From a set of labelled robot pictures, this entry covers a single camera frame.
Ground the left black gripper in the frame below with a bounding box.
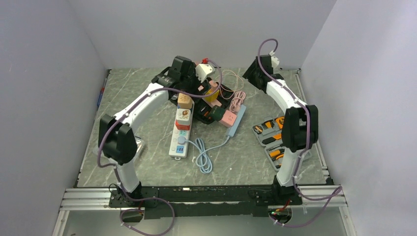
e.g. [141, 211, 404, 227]
[180, 63, 211, 102]

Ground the wooden beige cube adapter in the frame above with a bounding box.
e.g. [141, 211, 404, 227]
[177, 93, 193, 110]

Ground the black tool case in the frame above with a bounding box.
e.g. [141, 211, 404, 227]
[176, 81, 231, 124]

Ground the white cube adapter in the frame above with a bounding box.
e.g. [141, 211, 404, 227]
[176, 108, 192, 126]

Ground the pink power strip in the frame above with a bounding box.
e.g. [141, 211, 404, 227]
[203, 80, 222, 107]

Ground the red cube adapter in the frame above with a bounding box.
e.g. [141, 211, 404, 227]
[175, 120, 191, 130]

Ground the pink cube socket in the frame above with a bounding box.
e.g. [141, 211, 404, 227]
[219, 110, 237, 127]

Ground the light blue power strip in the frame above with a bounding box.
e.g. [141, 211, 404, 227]
[226, 105, 246, 137]

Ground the white power strip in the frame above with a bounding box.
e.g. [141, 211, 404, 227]
[169, 103, 194, 160]

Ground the light blue cable with plug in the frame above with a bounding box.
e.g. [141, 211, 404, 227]
[176, 136, 231, 174]

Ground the grey tool case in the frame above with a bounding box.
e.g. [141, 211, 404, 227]
[252, 116, 312, 171]

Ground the yellow cube adapter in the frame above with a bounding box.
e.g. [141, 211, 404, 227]
[203, 89, 219, 103]

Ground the dark green cube adapter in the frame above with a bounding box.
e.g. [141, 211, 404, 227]
[208, 105, 226, 121]

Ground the clear plastic screw box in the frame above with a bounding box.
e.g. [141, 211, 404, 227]
[92, 136, 145, 160]

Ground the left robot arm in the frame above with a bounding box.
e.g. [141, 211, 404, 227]
[97, 56, 215, 207]

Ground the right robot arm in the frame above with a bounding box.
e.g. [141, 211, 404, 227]
[243, 55, 319, 204]

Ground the blue red pen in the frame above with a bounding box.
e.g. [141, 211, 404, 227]
[96, 87, 105, 108]

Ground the black base bar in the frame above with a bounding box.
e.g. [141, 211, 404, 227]
[108, 184, 302, 219]

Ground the thin pink cable loop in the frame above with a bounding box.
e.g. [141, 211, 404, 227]
[215, 69, 245, 100]

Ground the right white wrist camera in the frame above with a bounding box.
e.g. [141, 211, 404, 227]
[269, 51, 280, 69]

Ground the aluminium rail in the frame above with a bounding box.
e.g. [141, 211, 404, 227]
[60, 185, 348, 210]

